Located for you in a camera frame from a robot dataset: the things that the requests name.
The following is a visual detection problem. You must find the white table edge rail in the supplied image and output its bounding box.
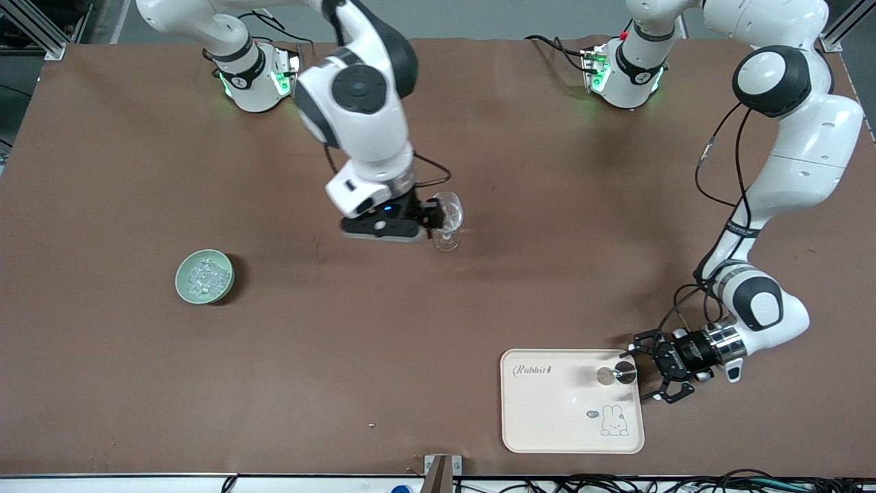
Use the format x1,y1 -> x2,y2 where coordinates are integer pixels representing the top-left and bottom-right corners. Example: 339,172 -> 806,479
0,474 -> 876,493

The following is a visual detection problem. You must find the aluminium frame profile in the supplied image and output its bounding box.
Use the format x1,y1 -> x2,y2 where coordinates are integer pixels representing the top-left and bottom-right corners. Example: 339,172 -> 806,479
0,0 -> 93,62
820,0 -> 864,53

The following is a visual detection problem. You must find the black floor cable bundle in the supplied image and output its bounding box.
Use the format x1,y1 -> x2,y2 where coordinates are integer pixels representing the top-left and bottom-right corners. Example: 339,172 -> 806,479
452,469 -> 876,493

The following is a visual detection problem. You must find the green ceramic bowl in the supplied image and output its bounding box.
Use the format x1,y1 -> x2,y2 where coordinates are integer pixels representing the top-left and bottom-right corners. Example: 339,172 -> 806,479
175,249 -> 235,305

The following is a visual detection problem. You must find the metal bracket with brown post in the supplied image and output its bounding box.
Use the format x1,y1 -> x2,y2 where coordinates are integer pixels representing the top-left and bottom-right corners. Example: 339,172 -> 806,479
424,455 -> 463,493

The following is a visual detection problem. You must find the cream rabbit print tray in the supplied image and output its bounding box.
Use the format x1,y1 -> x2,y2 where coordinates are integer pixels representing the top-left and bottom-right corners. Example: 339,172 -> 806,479
500,349 -> 645,455

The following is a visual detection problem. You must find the black left base cable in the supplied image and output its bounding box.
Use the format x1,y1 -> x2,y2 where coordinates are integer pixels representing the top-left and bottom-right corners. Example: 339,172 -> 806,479
524,33 -> 591,73

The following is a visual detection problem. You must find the black base cable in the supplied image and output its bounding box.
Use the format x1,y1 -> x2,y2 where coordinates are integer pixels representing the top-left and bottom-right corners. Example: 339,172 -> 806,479
253,7 -> 315,66
524,33 -> 591,73

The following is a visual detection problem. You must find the black right base cable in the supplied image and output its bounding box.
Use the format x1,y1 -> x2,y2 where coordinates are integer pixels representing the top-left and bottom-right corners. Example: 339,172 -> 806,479
253,7 -> 315,66

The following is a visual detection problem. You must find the clear wine glass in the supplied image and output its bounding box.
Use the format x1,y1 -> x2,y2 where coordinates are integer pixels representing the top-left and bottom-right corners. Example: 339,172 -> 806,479
430,192 -> 465,253

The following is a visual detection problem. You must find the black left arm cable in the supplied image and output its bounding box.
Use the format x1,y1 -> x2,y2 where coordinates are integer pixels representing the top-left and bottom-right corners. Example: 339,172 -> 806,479
657,103 -> 753,343

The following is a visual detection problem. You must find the pile of clear ice cubes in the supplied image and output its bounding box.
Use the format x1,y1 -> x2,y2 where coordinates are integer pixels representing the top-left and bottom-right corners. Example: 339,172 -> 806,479
186,257 -> 232,300

